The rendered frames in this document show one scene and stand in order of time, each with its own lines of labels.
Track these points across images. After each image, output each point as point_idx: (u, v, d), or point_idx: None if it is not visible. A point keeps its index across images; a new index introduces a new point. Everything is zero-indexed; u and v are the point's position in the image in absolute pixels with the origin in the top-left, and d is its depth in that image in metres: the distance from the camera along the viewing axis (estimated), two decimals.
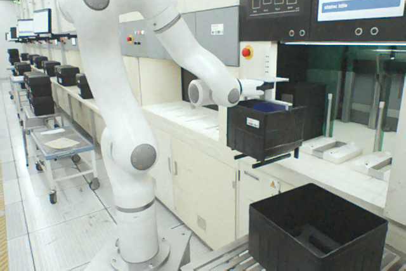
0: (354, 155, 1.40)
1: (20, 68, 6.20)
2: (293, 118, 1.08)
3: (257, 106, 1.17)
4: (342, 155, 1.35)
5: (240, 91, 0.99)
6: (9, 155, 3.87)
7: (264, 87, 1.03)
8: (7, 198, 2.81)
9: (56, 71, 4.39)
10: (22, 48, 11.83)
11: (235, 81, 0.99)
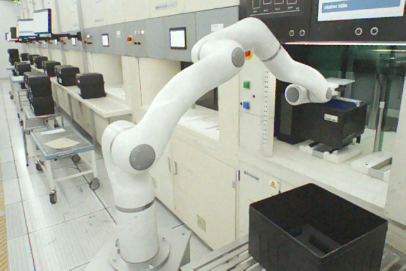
0: (354, 155, 1.40)
1: (20, 68, 6.20)
2: (360, 112, 1.34)
3: (326, 103, 1.42)
4: (342, 155, 1.35)
5: None
6: (9, 155, 3.87)
7: (340, 89, 1.27)
8: (7, 198, 2.81)
9: (56, 71, 4.39)
10: (22, 48, 11.83)
11: None
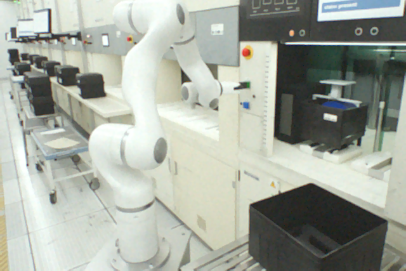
0: (354, 155, 1.40)
1: (20, 68, 6.20)
2: (360, 113, 1.35)
3: (327, 104, 1.43)
4: (342, 155, 1.35)
5: (221, 91, 1.29)
6: (9, 155, 3.87)
7: (239, 87, 1.34)
8: (7, 198, 2.81)
9: (56, 71, 4.39)
10: (22, 48, 11.83)
11: (217, 83, 1.29)
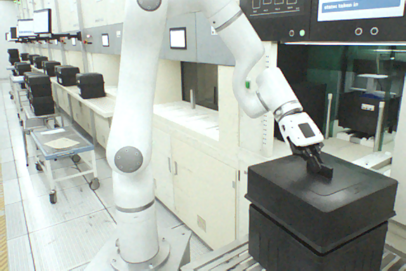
0: (387, 141, 1.57)
1: (20, 68, 6.20)
2: (393, 103, 1.52)
3: (362, 96, 1.61)
4: None
5: None
6: (9, 155, 3.87)
7: None
8: (7, 198, 2.81)
9: (56, 71, 4.39)
10: (22, 48, 11.83)
11: None
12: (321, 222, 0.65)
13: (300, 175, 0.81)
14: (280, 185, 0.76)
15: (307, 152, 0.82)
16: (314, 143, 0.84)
